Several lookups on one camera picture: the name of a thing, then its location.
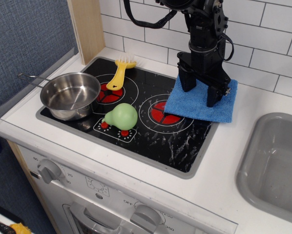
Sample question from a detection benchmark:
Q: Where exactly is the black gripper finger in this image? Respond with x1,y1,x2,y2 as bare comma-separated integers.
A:
207,86,223,107
179,68,196,92

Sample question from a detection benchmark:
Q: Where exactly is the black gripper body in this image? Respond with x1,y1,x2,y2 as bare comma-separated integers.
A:
177,46,230,96

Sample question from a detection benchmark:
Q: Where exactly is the stainless steel pot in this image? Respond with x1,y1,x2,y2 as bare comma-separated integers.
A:
18,72,101,121

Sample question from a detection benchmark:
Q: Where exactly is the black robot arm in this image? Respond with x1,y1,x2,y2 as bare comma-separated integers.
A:
158,0,231,107

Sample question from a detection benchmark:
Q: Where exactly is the blue towel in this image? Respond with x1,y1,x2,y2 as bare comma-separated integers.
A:
164,77,238,123

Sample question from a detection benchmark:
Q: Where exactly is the black toy stovetop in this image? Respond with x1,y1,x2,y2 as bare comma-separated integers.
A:
36,57,218,179

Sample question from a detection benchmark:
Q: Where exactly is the green toy pear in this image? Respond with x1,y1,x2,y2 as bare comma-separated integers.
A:
102,103,138,131

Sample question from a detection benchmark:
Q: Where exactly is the grey sink basin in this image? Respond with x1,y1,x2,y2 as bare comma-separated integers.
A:
236,113,292,223

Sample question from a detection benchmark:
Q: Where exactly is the grey right oven knob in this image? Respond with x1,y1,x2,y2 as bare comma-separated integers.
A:
130,205,162,234

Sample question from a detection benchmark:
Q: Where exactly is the grey oven knob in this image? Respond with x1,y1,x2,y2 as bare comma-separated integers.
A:
130,205,162,234
38,159,62,184

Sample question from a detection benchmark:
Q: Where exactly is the white toy oven front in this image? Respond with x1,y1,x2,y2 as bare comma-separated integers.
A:
11,143,237,234

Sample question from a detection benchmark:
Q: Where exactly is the grey left oven knob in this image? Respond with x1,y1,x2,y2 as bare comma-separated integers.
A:
38,159,62,184

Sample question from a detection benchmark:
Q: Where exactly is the yellow object bottom left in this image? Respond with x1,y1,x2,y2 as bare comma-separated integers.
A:
9,223,32,234

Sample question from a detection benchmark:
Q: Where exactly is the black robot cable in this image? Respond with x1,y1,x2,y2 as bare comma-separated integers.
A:
123,0,177,28

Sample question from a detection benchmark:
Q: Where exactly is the wooden side post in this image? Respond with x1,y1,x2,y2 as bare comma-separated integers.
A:
67,0,105,65

